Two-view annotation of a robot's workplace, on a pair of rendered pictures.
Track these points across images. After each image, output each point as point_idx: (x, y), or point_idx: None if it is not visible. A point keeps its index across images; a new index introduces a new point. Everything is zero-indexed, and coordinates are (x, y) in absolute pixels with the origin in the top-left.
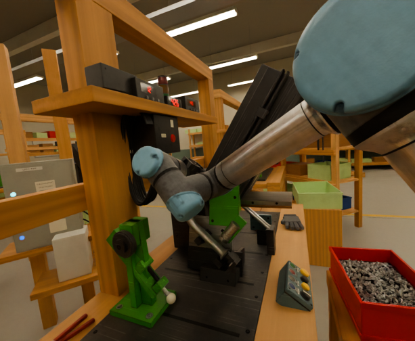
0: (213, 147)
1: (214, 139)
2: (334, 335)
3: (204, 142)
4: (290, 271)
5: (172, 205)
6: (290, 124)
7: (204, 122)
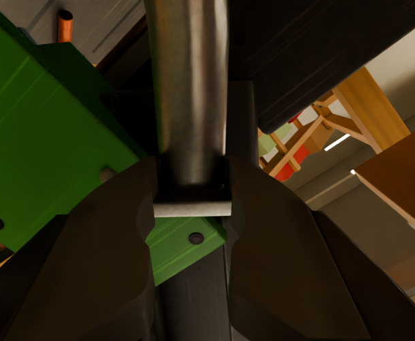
0: (337, 86)
1: (344, 103)
2: None
3: (370, 82)
4: None
5: None
6: None
7: (393, 178)
